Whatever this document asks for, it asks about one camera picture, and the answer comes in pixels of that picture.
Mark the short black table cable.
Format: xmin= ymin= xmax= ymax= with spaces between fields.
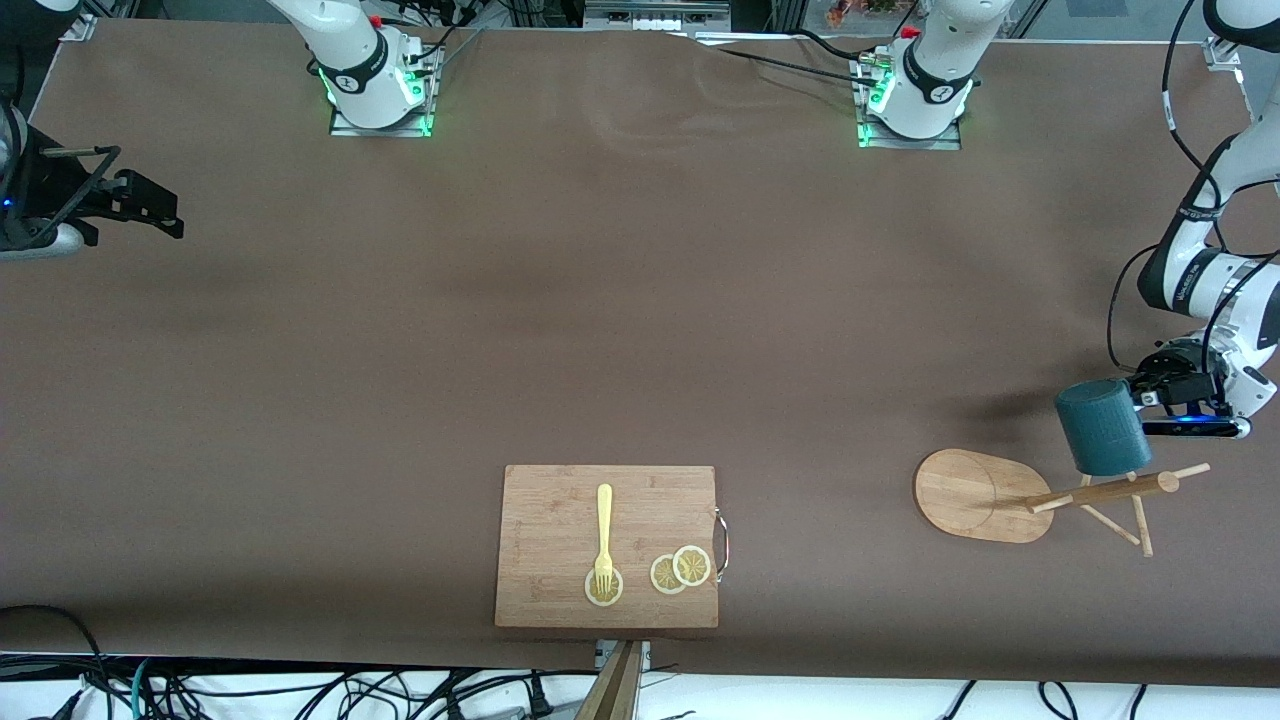
xmin=795 ymin=28 xmax=873 ymax=63

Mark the wooden post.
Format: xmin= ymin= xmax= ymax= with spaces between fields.
xmin=575 ymin=640 xmax=643 ymax=720

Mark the yellow plastic fork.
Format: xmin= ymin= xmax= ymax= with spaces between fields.
xmin=593 ymin=484 xmax=615 ymax=598

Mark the brown table cover mat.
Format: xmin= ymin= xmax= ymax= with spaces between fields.
xmin=0 ymin=18 xmax=1280 ymax=689

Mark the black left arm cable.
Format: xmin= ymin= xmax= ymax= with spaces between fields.
xmin=1106 ymin=0 xmax=1280 ymax=421

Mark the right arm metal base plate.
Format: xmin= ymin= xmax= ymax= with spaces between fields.
xmin=328 ymin=45 xmax=444 ymax=138

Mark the black looped floor cable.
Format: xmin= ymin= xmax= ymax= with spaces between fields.
xmin=0 ymin=604 xmax=113 ymax=720

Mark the long black table cable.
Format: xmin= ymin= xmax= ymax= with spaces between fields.
xmin=712 ymin=45 xmax=886 ymax=89

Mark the wooden cutting board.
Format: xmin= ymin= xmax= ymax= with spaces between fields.
xmin=494 ymin=464 xmax=730 ymax=630

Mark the grey power strip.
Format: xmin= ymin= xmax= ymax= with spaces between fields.
xmin=583 ymin=0 xmax=733 ymax=33

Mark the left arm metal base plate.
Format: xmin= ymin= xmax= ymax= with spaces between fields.
xmin=855 ymin=55 xmax=963 ymax=151

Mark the orange red decoration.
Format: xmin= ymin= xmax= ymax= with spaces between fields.
xmin=826 ymin=0 xmax=906 ymax=28

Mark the wooden cup rack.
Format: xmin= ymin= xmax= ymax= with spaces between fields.
xmin=913 ymin=447 xmax=1212 ymax=558

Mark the teal cup with yellow inside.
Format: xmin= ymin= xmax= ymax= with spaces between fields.
xmin=1054 ymin=378 xmax=1153 ymax=478

